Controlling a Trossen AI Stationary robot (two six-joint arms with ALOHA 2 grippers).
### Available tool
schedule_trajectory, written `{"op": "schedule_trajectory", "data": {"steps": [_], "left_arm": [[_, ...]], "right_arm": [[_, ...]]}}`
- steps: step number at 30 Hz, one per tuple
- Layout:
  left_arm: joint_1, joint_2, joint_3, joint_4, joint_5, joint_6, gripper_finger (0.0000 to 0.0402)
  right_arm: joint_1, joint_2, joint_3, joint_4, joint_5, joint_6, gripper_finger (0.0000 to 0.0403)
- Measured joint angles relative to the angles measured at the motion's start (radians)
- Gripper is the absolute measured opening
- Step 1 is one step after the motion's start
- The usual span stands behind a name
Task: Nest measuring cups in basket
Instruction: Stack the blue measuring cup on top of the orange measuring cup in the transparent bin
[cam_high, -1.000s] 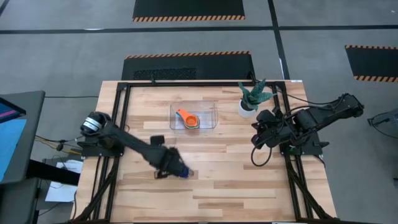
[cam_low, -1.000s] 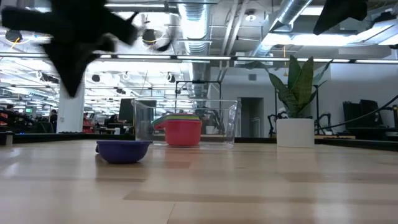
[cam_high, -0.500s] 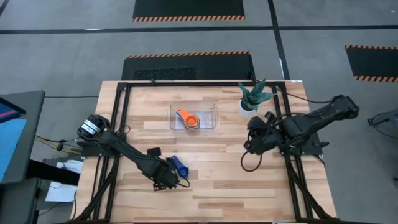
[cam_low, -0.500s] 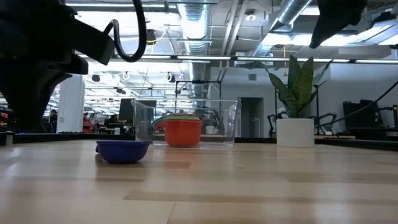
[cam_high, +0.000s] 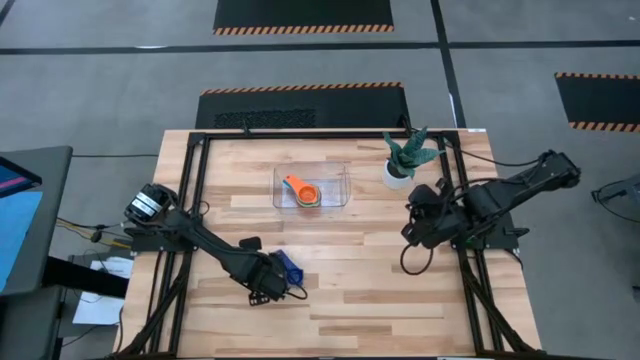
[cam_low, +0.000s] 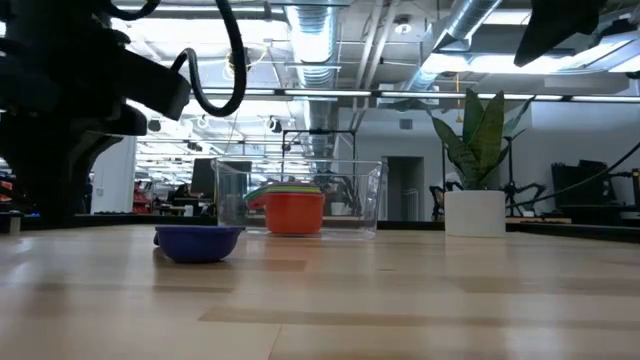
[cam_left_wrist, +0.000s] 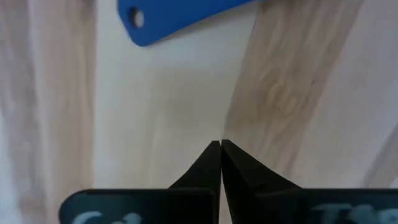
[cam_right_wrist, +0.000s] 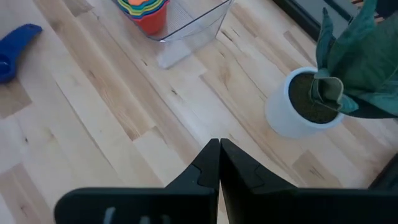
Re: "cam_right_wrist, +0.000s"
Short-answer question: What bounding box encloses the green measuring cup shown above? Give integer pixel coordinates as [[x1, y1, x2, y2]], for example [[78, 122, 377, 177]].
[[119, 0, 164, 13]]

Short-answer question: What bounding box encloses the teal measuring cup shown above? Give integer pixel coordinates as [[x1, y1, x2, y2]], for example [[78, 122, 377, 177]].
[[121, 0, 161, 10]]

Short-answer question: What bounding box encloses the white plant pot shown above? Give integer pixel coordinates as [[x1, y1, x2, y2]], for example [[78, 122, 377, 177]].
[[264, 66, 346, 139]]

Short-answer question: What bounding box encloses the clear plastic basket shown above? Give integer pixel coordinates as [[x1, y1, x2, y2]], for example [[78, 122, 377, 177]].
[[111, 0, 235, 43]]

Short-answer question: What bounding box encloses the yellow measuring cup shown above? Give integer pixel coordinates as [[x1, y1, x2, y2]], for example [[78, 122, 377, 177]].
[[118, 0, 167, 16]]

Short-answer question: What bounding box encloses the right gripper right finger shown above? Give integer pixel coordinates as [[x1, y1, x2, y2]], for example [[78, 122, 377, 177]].
[[220, 138, 398, 224]]

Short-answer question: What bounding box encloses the small dark blue measuring cup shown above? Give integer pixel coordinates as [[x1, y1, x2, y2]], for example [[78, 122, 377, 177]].
[[0, 23, 44, 85]]

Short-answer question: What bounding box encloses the red measuring cup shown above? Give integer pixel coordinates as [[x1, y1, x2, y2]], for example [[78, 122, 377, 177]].
[[132, 2, 170, 36]]

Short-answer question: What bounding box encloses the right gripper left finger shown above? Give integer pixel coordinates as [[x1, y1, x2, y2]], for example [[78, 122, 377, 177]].
[[54, 138, 221, 224]]

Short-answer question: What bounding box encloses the green artificial plant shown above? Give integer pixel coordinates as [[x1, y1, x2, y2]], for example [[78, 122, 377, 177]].
[[308, 0, 398, 119]]

